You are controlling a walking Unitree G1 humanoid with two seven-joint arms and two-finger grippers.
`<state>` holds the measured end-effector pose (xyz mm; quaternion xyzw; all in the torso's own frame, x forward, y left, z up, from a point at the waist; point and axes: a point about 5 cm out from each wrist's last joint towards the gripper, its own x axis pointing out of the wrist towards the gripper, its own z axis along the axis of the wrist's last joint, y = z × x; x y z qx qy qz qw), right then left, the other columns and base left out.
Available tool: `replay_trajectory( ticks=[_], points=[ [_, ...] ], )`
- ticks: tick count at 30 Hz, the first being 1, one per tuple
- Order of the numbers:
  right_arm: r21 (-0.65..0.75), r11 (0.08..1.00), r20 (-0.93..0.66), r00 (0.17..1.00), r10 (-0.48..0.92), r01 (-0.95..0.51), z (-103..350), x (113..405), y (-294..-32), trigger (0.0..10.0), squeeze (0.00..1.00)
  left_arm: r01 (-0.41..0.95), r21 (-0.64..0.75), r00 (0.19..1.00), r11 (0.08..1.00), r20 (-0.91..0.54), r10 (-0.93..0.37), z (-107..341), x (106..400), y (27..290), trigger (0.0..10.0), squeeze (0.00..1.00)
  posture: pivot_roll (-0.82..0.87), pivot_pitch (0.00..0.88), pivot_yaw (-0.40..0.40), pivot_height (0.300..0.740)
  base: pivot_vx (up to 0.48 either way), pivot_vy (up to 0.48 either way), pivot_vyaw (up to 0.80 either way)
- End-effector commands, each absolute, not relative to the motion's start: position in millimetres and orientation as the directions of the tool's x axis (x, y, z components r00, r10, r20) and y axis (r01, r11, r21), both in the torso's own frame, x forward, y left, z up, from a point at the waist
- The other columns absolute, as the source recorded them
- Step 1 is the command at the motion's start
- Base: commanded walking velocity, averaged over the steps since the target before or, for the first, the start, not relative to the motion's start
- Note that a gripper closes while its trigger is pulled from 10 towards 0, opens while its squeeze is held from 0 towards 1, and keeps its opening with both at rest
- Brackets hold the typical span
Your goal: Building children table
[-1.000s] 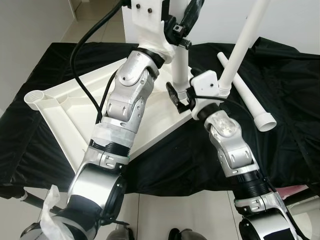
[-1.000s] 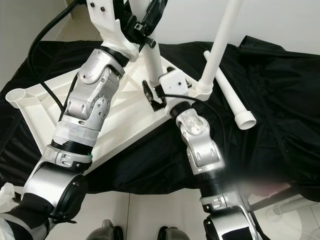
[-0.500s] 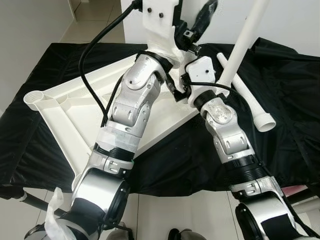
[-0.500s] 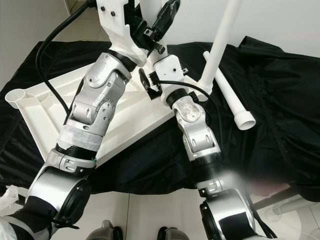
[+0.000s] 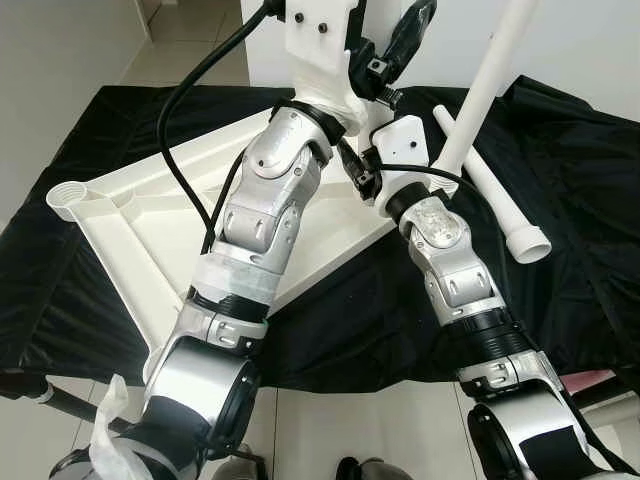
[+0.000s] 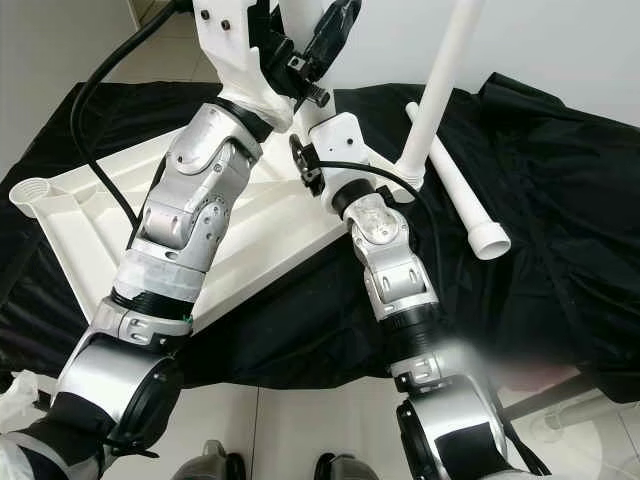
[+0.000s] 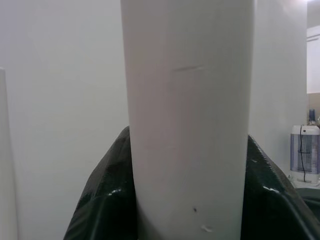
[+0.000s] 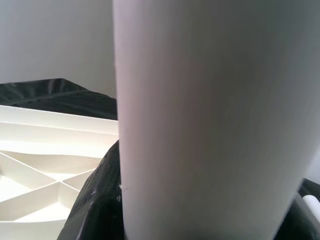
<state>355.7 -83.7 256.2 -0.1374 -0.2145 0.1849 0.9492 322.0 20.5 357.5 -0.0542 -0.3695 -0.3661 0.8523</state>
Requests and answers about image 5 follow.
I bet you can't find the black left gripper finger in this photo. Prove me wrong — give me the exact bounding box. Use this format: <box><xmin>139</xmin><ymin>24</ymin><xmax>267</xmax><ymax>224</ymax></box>
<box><xmin>393</xmin><ymin>0</ymin><xmax>439</xmax><ymax>69</ymax></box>

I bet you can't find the white plastic table leg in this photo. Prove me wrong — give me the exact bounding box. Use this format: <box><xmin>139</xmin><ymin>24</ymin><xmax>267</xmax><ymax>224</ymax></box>
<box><xmin>432</xmin><ymin>0</ymin><xmax>542</xmax><ymax>198</ymax></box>
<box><xmin>432</xmin><ymin>105</ymin><xmax>553</xmax><ymax>265</ymax></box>

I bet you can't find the white plastic table top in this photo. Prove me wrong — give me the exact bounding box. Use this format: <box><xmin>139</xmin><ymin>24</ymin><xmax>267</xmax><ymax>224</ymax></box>
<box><xmin>46</xmin><ymin>105</ymin><xmax>401</xmax><ymax>376</ymax></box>

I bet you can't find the black table cloth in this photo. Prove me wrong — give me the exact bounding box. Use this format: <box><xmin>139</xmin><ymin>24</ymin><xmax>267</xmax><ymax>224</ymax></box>
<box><xmin>0</xmin><ymin>75</ymin><xmax>640</xmax><ymax>396</ymax></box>

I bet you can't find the grey right robot foot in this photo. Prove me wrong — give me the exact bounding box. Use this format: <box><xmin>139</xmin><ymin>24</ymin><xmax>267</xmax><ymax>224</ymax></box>
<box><xmin>335</xmin><ymin>457</ymin><xmax>386</xmax><ymax>480</ymax></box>

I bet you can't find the pink plastic object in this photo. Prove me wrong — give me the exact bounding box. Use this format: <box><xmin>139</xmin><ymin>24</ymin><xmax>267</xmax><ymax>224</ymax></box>
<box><xmin>565</xmin><ymin>370</ymin><xmax>616</xmax><ymax>386</ymax></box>

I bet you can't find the black metal bar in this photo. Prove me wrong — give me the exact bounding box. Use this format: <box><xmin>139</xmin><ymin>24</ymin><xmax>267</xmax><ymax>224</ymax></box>
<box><xmin>570</xmin><ymin>375</ymin><xmax>640</xmax><ymax>411</ymax></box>

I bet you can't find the black metal rod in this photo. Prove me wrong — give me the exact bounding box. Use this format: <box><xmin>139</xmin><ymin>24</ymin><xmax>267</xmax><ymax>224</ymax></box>
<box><xmin>35</xmin><ymin>385</ymin><xmax>141</xmax><ymax>433</ymax></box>

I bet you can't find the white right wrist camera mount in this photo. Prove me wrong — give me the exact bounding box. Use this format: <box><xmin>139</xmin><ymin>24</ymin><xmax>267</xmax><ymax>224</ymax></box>
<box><xmin>368</xmin><ymin>115</ymin><xmax>433</xmax><ymax>196</ymax></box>

